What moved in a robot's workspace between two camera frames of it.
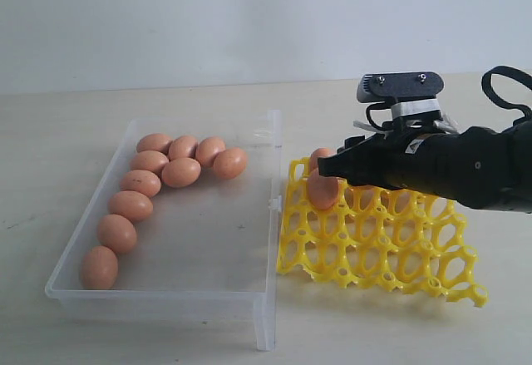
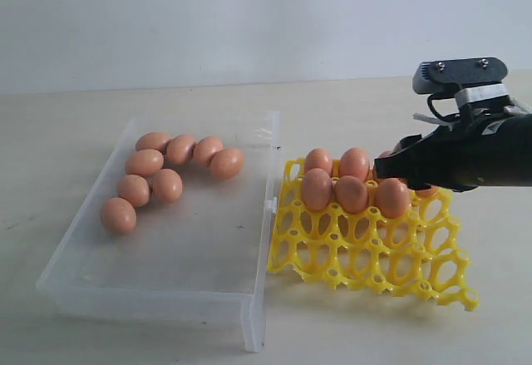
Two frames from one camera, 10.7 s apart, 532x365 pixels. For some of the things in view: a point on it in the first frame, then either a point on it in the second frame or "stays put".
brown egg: (149, 160) stays put
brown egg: (206, 150) stays put
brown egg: (182, 146) stays put
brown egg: (142, 182) -> (167, 185)
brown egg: (100, 268) -> (394, 198)
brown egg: (154, 141) stays put
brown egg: (117, 233) -> (118, 215)
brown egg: (229, 163) -> (351, 194)
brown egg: (180, 172) -> (227, 164)
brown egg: (131, 204) -> (134, 189)
